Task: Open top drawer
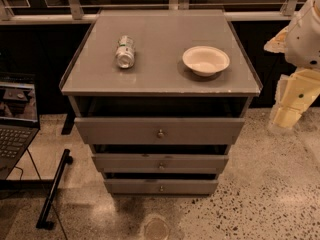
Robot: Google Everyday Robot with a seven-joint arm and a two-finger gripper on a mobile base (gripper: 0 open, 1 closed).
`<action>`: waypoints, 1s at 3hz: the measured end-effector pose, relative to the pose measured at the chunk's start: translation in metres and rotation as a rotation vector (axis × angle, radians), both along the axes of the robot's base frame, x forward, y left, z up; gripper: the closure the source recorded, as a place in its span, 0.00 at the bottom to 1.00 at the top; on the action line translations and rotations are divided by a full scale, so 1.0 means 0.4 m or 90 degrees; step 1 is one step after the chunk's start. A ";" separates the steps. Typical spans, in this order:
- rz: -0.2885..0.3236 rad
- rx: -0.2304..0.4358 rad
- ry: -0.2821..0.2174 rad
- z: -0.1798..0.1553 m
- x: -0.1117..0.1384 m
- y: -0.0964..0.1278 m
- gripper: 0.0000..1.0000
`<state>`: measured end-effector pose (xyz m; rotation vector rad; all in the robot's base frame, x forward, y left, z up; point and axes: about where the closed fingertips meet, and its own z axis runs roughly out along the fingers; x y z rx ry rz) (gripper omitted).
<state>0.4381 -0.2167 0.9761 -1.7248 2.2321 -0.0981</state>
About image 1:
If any grey top drawer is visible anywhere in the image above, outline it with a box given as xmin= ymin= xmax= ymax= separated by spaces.
xmin=75 ymin=117 xmax=244 ymax=145

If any grey drawer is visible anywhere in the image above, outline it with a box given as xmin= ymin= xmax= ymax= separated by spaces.
xmin=105 ymin=179 xmax=218 ymax=195
xmin=92 ymin=153 xmax=229 ymax=174
xmin=75 ymin=117 xmax=244 ymax=145

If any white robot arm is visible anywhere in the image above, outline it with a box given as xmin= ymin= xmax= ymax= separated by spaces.
xmin=264 ymin=0 xmax=320 ymax=128

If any grey drawer cabinet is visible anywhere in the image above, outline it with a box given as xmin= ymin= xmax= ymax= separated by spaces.
xmin=60 ymin=10 xmax=262 ymax=183

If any grey middle drawer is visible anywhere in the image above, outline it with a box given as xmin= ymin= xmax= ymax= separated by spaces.
xmin=92 ymin=153 xmax=229 ymax=174

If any grey bottom drawer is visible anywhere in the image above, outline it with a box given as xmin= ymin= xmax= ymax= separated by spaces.
xmin=105 ymin=179 xmax=218 ymax=195

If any white paper bowl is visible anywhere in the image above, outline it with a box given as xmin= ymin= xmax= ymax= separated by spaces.
xmin=182 ymin=46 xmax=230 ymax=77

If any crushed silver can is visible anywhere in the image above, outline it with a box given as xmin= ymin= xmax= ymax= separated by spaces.
xmin=116 ymin=35 xmax=135 ymax=69

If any metal window railing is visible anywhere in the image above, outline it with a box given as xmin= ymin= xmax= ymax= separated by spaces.
xmin=0 ymin=0 xmax=306 ymax=25

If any black laptop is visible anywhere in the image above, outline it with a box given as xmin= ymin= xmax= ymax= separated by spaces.
xmin=0 ymin=73 xmax=40 ymax=180

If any black table leg stand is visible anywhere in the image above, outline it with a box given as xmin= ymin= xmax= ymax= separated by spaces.
xmin=36 ymin=149 xmax=73 ymax=230

